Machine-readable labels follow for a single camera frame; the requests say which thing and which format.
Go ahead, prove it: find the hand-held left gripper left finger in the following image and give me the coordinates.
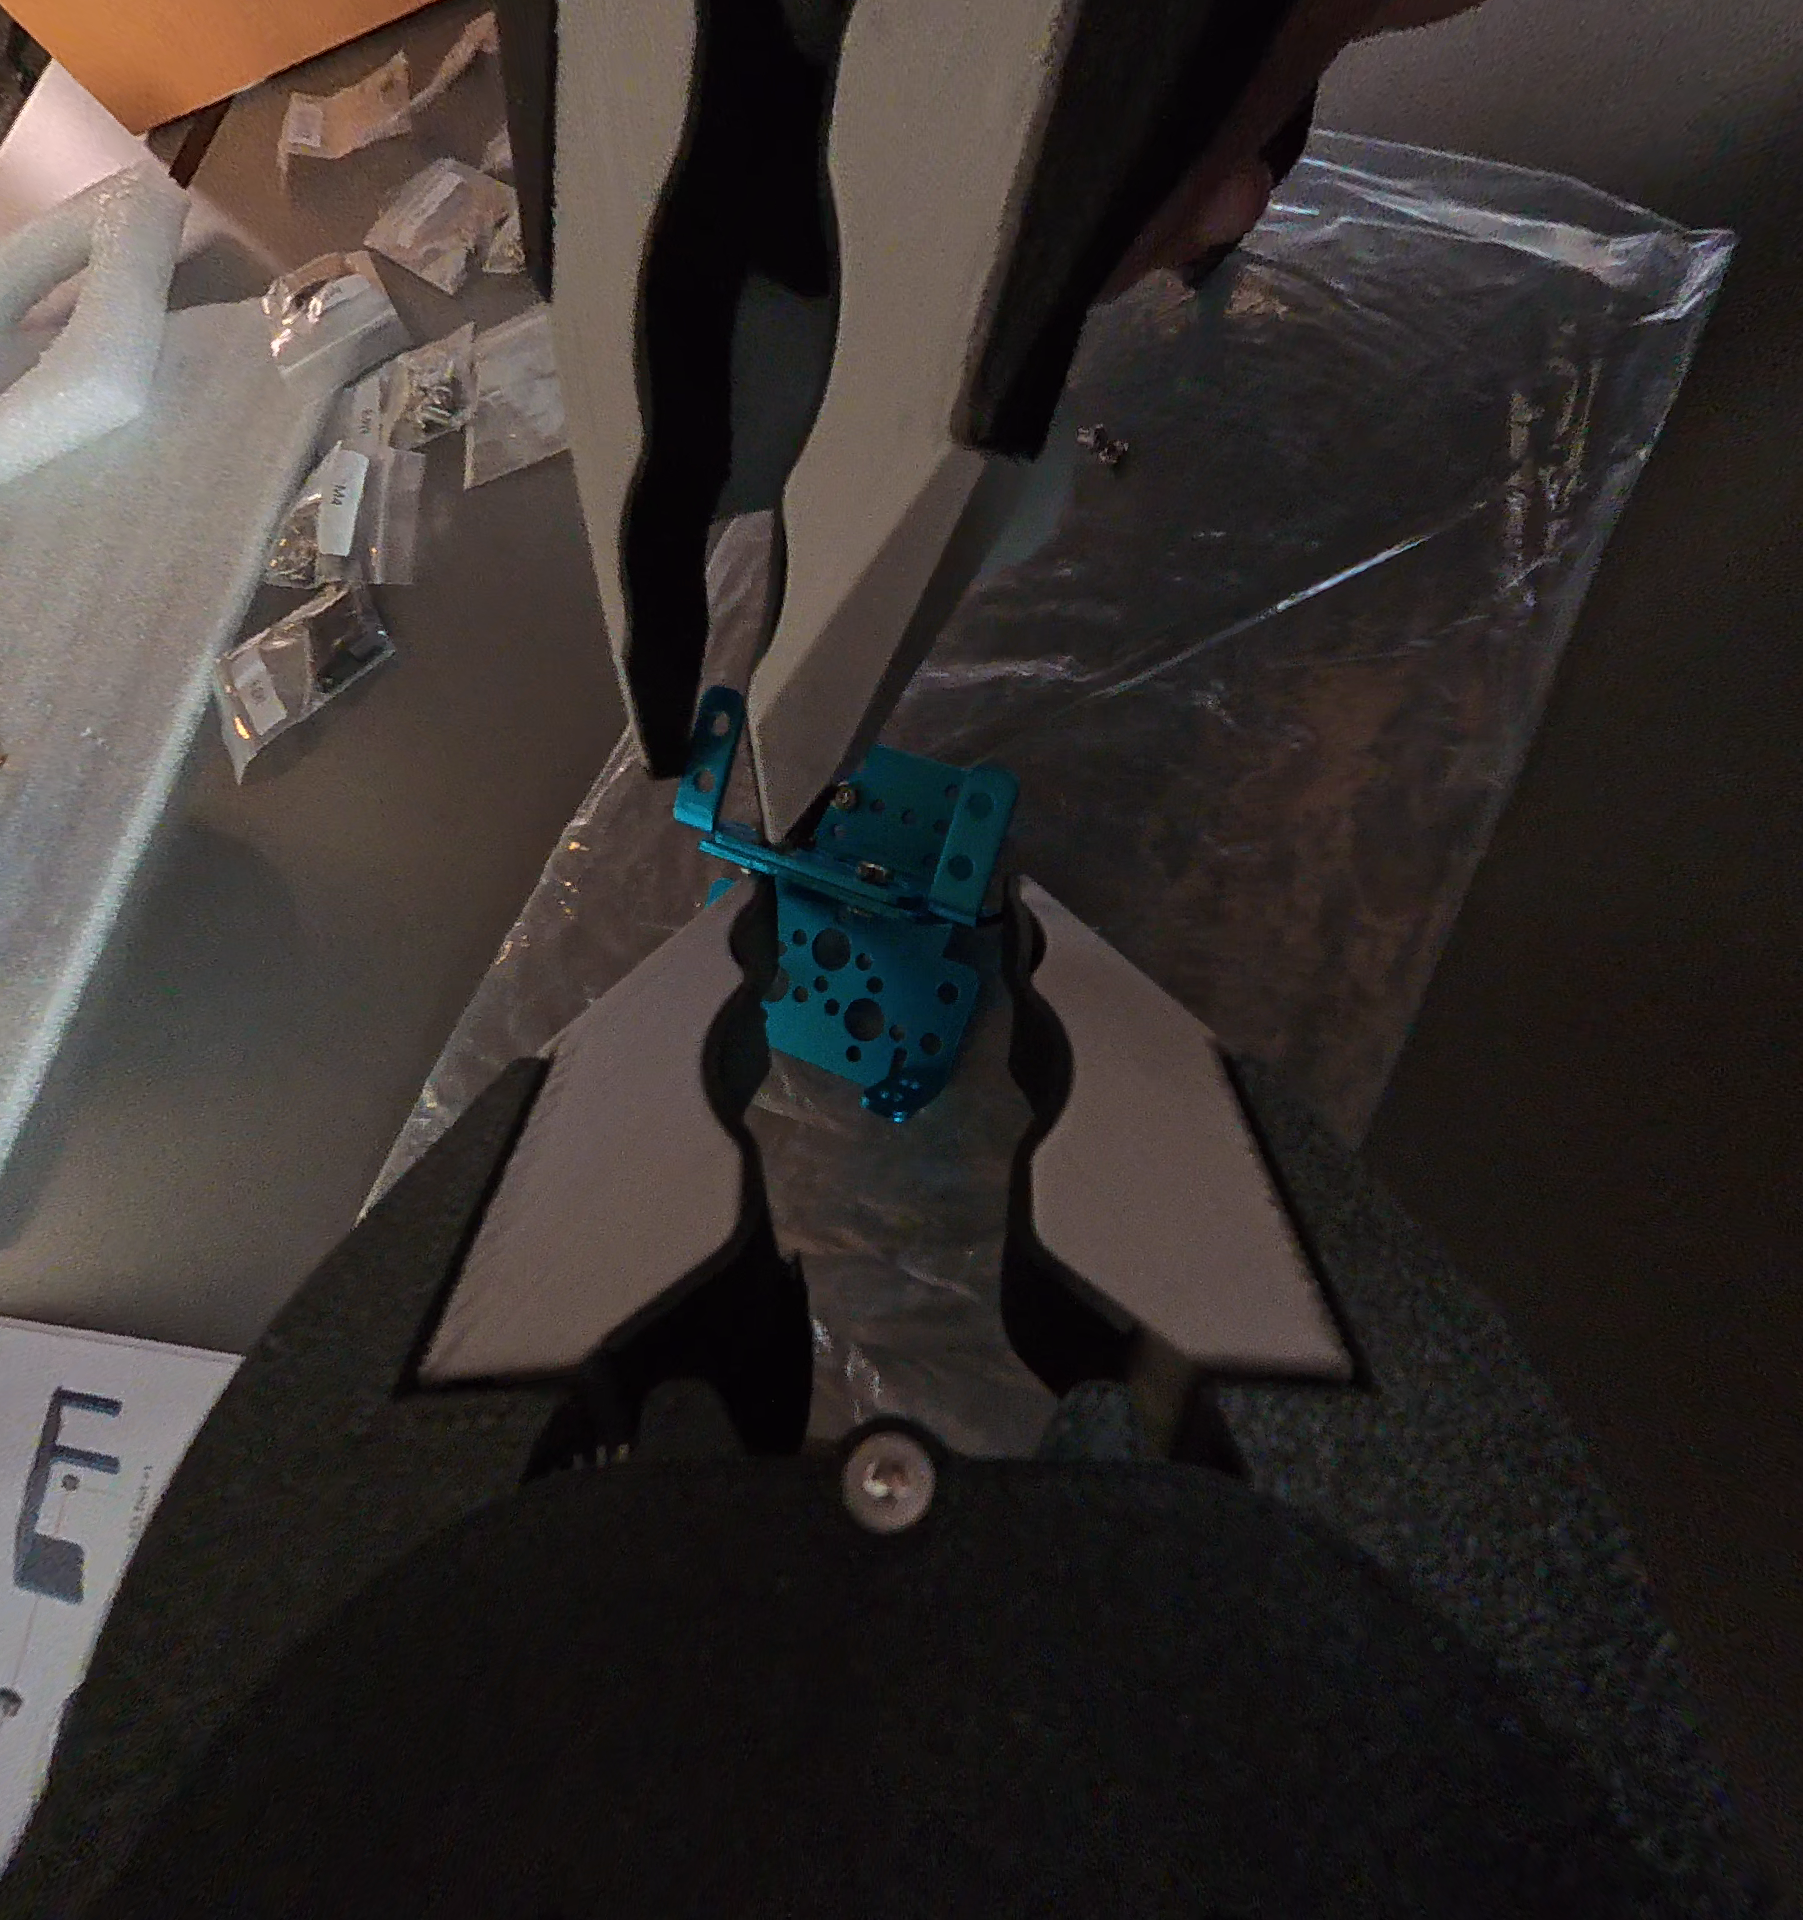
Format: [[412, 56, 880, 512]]
[[417, 877, 776, 1389]]

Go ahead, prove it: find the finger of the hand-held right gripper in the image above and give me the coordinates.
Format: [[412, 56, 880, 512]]
[[749, 0, 1083, 845], [548, 0, 764, 782]]

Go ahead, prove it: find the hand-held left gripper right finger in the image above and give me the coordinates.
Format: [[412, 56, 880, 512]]
[[996, 875, 1365, 1382]]

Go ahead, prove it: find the blue metal bracket assembly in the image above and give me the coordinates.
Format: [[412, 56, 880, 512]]
[[673, 689, 1023, 1120]]

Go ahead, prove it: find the person's right hand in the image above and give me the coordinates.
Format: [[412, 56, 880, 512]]
[[1140, 0, 1464, 278]]

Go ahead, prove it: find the pile of small screw bags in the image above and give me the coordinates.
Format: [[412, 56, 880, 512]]
[[212, 15, 574, 782]]

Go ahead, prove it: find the open instruction manual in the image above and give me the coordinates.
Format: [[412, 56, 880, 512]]
[[0, 1312, 244, 1862]]

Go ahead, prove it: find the clear plastic bag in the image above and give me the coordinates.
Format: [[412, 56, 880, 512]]
[[368, 134, 1740, 1465]]

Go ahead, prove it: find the cardboard box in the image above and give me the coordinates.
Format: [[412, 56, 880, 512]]
[[0, 0, 438, 137]]

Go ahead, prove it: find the white foam strip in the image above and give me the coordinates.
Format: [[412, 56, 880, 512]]
[[0, 165, 190, 512]]

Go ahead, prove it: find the white foam sheet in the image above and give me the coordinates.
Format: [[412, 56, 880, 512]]
[[0, 284, 349, 1253]]

